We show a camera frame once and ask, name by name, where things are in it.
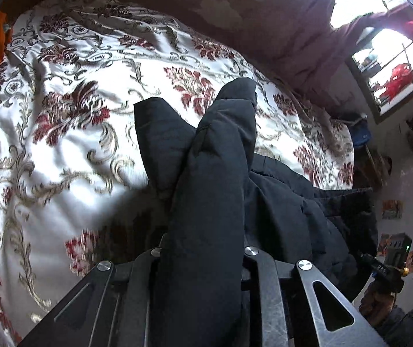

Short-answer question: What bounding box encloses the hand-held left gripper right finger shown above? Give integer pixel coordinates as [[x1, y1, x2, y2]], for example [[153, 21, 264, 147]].
[[242, 246, 388, 347]]

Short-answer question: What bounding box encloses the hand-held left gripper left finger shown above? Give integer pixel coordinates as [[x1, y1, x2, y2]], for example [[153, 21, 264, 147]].
[[18, 247, 163, 347]]

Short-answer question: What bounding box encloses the dark navy padded jacket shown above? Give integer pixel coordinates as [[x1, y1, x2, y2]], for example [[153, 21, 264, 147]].
[[134, 77, 379, 347]]

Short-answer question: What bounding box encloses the person's right forearm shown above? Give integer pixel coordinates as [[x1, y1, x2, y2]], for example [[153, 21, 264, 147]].
[[372, 307, 413, 347]]

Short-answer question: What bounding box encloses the person's right hand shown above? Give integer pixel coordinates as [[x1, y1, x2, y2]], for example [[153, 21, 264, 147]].
[[359, 281, 395, 325]]

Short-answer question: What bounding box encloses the blue object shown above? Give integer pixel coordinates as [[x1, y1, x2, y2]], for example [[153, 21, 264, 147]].
[[349, 117, 372, 149]]

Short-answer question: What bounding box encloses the floral white bedspread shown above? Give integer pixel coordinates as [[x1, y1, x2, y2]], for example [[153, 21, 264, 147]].
[[0, 0, 355, 347]]

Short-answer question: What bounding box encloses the red window decoration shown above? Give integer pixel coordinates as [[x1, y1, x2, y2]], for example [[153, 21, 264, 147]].
[[383, 63, 413, 97]]

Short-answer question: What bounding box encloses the window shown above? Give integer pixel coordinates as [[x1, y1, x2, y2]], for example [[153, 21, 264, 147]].
[[329, 0, 413, 124]]

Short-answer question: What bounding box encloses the maroon curtain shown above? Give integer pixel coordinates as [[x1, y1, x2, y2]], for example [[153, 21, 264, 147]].
[[257, 0, 413, 105]]

